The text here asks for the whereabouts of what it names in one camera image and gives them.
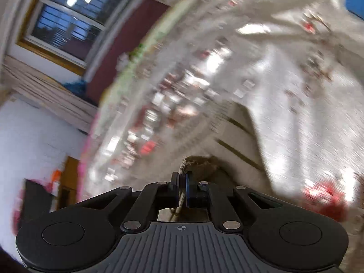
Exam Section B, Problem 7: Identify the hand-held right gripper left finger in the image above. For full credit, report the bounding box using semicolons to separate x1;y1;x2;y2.
75;172;182;232

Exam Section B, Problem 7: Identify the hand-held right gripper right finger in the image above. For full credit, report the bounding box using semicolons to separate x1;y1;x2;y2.
184;174;288;231

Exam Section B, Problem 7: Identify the beige striped knit sweater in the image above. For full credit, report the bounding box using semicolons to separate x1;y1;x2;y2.
159;101;275;224

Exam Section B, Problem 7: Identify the wooden cabinet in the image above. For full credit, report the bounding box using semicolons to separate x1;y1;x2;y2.
53;156;83;207

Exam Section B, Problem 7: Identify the teal bag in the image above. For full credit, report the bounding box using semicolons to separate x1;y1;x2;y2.
63;79;89;99

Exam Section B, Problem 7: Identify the silver floral bed sheet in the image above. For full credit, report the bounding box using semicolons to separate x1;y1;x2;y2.
81;0;364;273

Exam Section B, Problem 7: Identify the pink-edged floral quilt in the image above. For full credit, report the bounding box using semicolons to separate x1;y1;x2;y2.
78;0;217;194

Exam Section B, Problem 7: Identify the window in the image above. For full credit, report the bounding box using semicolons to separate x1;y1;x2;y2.
16;0;138;76

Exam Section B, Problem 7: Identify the blue folded cloth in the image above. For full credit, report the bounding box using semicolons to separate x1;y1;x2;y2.
345;0;364;20

